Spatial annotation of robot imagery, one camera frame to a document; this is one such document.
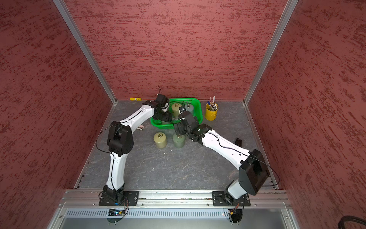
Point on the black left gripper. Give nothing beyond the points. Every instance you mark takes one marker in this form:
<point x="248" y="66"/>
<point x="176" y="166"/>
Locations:
<point x="167" y="117"/>

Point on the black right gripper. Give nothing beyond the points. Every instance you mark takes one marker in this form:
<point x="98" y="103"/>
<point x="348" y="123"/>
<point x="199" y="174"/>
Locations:
<point x="181" y="126"/>

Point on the green tea canister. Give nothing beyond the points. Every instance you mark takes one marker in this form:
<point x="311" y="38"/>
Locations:
<point x="179" y="141"/>

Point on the beige tea canister back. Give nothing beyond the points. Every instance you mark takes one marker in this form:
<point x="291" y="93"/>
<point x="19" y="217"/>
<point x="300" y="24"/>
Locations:
<point x="176" y="109"/>

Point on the beige tea canister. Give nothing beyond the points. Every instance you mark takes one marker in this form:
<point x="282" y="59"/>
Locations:
<point x="176" y="109"/>
<point x="160" y="140"/>

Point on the grey-blue tea canister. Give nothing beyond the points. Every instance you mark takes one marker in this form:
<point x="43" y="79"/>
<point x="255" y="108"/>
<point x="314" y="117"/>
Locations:
<point x="190" y="108"/>

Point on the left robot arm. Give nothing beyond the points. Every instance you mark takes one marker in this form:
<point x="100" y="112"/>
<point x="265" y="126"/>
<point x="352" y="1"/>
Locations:
<point x="120" y="143"/>

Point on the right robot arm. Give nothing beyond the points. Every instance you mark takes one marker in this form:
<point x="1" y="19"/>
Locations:
<point x="253" y="171"/>

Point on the green plastic basket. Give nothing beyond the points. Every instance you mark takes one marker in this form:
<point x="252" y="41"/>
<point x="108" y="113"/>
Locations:
<point x="197" y="112"/>

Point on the pink stapler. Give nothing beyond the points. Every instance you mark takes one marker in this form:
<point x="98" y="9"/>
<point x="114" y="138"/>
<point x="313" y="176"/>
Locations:
<point x="140" y="127"/>

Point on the yellow metal pencil bucket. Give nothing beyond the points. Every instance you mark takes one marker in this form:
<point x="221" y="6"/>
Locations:
<point x="211" y="110"/>

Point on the black stapler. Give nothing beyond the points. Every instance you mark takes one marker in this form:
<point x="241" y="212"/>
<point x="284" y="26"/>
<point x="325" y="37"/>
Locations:
<point x="238" y="142"/>

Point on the aluminium corner profile left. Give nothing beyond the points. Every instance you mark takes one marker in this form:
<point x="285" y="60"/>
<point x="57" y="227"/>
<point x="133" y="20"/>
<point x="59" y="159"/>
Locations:
<point x="67" y="17"/>

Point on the aluminium corner profile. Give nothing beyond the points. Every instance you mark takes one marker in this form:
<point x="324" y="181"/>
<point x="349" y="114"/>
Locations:
<point x="282" y="23"/>
<point x="67" y="17"/>

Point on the aluminium corner profile right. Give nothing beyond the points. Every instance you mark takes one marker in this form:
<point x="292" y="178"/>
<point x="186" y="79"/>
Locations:
<point x="282" y="23"/>

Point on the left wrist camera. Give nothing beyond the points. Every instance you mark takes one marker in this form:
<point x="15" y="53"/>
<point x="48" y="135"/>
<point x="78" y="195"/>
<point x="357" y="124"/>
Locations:
<point x="163" y="102"/>

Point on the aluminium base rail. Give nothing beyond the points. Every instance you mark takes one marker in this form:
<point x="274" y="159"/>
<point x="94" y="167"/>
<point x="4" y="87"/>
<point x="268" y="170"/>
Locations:
<point x="174" y="209"/>

